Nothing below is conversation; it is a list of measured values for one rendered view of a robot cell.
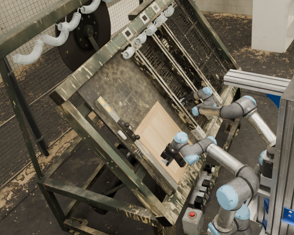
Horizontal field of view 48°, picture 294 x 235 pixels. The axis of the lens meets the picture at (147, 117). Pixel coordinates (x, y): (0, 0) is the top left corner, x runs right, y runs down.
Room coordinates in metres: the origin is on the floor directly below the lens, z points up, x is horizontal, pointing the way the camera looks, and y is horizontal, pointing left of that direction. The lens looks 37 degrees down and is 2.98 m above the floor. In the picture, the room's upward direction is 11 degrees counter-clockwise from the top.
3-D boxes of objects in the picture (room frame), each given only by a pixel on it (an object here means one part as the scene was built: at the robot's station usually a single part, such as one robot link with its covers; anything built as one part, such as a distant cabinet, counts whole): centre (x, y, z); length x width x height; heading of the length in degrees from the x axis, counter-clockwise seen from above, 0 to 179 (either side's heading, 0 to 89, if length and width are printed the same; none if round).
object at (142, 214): (2.78, -0.04, 0.41); 2.20 x 1.38 x 0.83; 147
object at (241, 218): (1.18, -0.43, 1.20); 0.13 x 0.12 x 0.14; 113
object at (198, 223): (1.45, -0.18, 0.84); 0.12 x 0.12 x 0.18; 57
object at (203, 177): (1.85, -0.36, 0.69); 0.50 x 0.14 x 0.24; 147
